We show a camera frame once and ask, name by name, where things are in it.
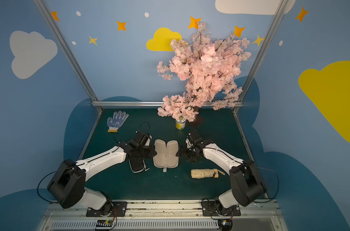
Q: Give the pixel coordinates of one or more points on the right aluminium frame post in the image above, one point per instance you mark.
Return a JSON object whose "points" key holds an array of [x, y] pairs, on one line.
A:
{"points": [[273, 27]]}

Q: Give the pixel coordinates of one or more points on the left controller circuit board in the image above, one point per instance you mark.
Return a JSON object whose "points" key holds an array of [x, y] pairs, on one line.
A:
{"points": [[104, 225]]}

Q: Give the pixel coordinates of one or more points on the yellow white tin can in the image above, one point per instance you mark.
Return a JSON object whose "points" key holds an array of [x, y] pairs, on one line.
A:
{"points": [[180, 123]]}

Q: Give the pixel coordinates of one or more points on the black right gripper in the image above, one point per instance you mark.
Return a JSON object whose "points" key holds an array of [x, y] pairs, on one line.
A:
{"points": [[186, 153]]}

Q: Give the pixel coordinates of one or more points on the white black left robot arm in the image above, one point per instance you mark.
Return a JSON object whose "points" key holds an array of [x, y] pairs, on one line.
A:
{"points": [[67, 185]]}

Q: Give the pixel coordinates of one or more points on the pink cherry blossom tree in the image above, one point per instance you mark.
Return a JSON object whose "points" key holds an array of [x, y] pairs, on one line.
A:
{"points": [[208, 68]]}

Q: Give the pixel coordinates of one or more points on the left aluminium frame post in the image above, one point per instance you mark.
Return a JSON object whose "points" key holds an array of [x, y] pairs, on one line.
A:
{"points": [[56, 31]]}

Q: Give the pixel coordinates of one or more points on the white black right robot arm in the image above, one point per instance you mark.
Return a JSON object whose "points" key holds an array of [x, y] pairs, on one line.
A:
{"points": [[246, 182]]}

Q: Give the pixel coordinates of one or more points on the right controller circuit board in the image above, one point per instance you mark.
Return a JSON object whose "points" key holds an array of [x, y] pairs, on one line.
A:
{"points": [[225, 225]]}

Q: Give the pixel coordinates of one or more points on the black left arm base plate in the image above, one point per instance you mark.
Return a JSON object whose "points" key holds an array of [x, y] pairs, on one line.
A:
{"points": [[109, 209]]}

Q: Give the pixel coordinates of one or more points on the dark brown tree base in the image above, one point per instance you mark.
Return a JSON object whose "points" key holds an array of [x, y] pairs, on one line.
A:
{"points": [[198, 120]]}

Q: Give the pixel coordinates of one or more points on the beige umbrella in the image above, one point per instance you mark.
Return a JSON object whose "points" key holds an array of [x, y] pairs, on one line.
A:
{"points": [[206, 173]]}

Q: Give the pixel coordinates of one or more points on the white blue dotted work glove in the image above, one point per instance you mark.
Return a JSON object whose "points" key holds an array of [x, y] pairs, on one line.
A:
{"points": [[116, 121]]}

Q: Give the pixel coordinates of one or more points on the controller circuit board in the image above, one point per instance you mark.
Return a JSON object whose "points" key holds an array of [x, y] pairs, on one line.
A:
{"points": [[225, 225], [104, 225]]}

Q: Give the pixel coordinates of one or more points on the black zippered umbrella sleeve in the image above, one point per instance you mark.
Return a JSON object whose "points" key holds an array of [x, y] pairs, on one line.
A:
{"points": [[138, 166]]}

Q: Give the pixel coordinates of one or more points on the aluminium front rail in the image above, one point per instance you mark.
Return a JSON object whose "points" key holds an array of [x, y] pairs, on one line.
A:
{"points": [[165, 215]]}

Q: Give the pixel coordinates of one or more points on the aluminium frame post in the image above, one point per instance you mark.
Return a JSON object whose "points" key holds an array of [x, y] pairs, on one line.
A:
{"points": [[273, 27], [56, 31]]}

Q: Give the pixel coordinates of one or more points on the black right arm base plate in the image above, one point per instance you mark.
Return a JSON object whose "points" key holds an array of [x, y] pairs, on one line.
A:
{"points": [[215, 209]]}

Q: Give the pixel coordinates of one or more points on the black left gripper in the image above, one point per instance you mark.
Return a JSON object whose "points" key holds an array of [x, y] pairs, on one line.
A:
{"points": [[147, 151]]}

